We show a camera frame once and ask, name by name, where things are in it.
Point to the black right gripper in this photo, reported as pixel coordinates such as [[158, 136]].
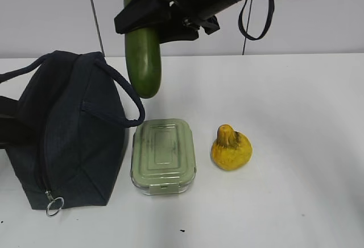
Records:
[[187, 17]]

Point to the green toy cucumber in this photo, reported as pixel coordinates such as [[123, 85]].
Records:
[[143, 61]]

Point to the green lidded glass container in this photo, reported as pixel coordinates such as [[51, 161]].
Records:
[[163, 157]]

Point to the dark blue lunch bag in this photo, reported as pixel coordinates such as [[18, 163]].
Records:
[[65, 136]]

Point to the yellow toy squash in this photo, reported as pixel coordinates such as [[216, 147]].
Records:
[[231, 149]]

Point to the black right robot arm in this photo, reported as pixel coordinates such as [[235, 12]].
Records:
[[227, 3]]

